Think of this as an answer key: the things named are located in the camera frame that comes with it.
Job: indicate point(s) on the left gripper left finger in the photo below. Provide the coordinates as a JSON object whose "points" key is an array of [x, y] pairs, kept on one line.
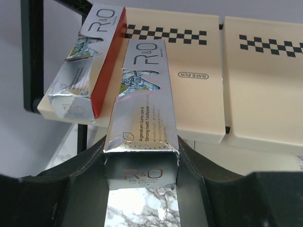
{"points": [[71, 194]]}

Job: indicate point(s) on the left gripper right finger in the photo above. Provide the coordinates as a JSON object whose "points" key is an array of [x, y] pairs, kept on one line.
{"points": [[212, 196]]}

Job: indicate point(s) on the silver foil toothpaste box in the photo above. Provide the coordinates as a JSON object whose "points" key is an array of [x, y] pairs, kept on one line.
{"points": [[141, 148]]}

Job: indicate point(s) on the red metallic toothpaste box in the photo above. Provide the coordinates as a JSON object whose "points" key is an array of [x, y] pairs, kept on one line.
{"points": [[80, 86]]}

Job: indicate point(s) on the beige three-tier shelf rack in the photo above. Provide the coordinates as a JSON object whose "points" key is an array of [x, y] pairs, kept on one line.
{"points": [[237, 81]]}

